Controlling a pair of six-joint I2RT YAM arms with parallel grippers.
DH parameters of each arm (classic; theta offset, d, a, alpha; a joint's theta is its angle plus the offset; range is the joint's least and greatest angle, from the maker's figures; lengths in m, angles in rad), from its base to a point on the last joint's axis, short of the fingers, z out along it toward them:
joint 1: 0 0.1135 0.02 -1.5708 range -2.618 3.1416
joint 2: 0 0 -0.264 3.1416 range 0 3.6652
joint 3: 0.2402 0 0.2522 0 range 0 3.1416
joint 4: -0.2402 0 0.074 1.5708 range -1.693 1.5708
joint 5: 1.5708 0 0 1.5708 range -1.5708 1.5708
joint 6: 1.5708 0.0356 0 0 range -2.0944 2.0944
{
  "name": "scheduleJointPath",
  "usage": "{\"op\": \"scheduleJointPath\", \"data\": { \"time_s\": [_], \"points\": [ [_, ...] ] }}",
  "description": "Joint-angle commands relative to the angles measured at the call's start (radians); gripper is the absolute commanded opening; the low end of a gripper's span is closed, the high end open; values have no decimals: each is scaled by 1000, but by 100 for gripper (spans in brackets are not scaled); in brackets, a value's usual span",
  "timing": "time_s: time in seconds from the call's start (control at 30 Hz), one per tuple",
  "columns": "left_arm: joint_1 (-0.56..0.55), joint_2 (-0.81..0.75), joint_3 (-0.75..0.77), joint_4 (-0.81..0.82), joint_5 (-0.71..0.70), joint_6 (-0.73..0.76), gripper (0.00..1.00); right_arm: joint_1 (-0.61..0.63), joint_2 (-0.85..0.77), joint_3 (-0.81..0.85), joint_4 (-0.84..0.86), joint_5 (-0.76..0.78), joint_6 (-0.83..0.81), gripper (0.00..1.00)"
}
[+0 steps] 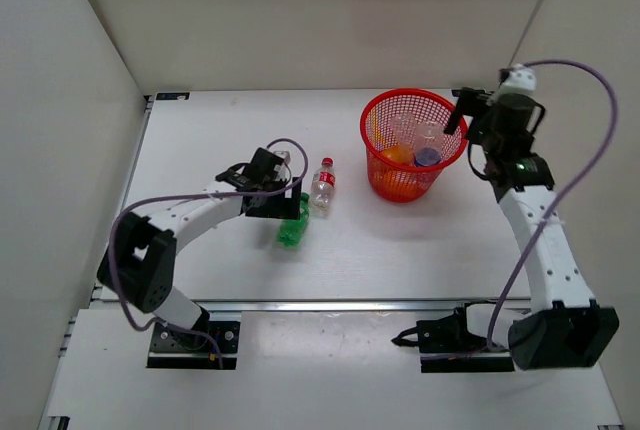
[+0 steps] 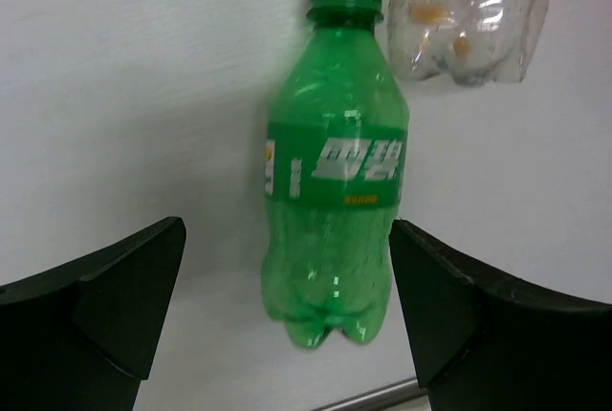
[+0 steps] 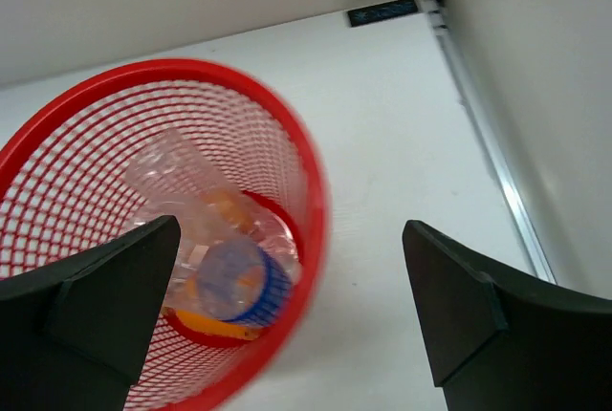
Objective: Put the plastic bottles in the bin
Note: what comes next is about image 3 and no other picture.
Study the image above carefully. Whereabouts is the clear bottle blue label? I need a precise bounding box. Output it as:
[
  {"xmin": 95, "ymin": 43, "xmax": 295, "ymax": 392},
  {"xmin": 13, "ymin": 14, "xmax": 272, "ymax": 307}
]
[{"xmin": 194, "ymin": 236, "xmax": 293, "ymax": 329}]

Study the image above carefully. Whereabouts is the black right corner label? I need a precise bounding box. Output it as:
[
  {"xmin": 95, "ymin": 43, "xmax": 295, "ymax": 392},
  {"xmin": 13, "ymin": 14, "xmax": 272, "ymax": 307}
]
[{"xmin": 345, "ymin": 0, "xmax": 421, "ymax": 28}]

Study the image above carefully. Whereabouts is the orange soda bottle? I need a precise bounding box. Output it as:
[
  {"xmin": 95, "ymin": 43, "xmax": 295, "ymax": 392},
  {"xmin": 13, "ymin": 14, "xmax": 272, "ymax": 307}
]
[{"xmin": 162, "ymin": 307, "xmax": 263, "ymax": 341}]

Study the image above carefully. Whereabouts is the clear bottle white cap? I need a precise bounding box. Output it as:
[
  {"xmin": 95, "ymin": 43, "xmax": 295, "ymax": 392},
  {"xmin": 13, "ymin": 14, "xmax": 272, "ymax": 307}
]
[{"xmin": 124, "ymin": 129, "xmax": 264, "ymax": 246}]

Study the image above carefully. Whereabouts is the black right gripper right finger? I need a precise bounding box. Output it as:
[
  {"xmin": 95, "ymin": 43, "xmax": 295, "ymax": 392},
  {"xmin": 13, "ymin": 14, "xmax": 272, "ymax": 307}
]
[{"xmin": 403, "ymin": 220, "xmax": 611, "ymax": 410}]

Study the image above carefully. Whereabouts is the red mesh plastic bin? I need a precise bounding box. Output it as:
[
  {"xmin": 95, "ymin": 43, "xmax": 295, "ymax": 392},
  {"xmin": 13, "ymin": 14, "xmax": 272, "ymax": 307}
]
[{"xmin": 1, "ymin": 59, "xmax": 329, "ymax": 410}]

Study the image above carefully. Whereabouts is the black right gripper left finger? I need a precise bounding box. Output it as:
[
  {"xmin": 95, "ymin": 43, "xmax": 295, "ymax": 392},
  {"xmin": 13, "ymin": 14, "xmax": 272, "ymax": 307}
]
[{"xmin": 1, "ymin": 216, "xmax": 181, "ymax": 410}]

